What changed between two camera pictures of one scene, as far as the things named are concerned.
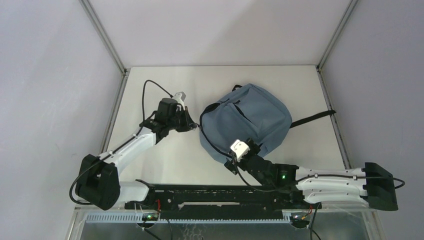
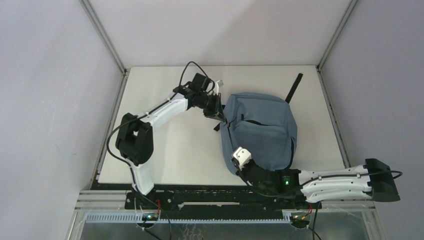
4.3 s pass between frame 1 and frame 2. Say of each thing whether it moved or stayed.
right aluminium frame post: stayed
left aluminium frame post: stayed
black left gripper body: moved
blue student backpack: moved
